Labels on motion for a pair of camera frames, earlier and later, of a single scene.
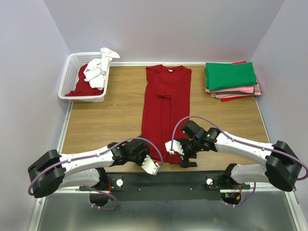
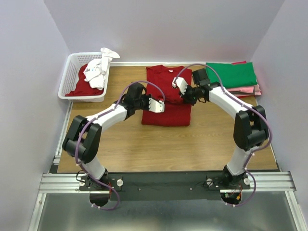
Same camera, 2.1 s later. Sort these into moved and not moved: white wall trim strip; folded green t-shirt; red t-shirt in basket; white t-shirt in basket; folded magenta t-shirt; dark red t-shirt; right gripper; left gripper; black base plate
Moved: right gripper; dark red t-shirt; left gripper
Not moved: white wall trim strip; red t-shirt in basket; black base plate; folded magenta t-shirt; white t-shirt in basket; folded green t-shirt
